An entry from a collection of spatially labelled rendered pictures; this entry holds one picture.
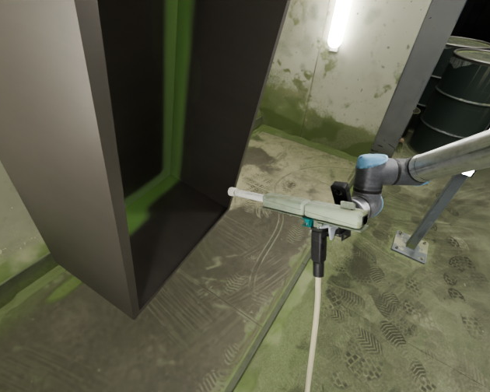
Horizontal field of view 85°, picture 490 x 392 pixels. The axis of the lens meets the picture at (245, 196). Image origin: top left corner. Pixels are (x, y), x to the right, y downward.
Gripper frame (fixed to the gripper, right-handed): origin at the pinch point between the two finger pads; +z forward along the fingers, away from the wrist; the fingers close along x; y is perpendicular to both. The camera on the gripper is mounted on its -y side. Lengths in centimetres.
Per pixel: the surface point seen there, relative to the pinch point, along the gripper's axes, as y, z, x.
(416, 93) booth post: -48, -174, 26
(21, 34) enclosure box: -35, 54, 8
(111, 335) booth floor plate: 65, 34, 81
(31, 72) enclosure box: -32, 54, 11
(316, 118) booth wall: -34, -166, 102
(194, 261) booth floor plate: 48, -15, 85
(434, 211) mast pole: 22, -117, -6
